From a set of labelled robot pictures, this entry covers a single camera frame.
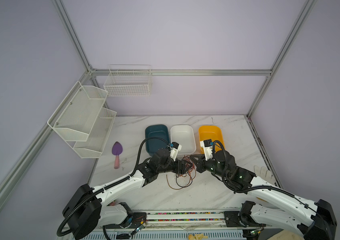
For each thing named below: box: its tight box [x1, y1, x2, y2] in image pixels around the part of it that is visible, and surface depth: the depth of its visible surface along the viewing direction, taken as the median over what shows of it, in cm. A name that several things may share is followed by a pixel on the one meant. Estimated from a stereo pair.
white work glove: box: [254, 165, 275, 184], surface depth 92 cm
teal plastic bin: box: [145, 124, 170, 156], surface depth 109 cm
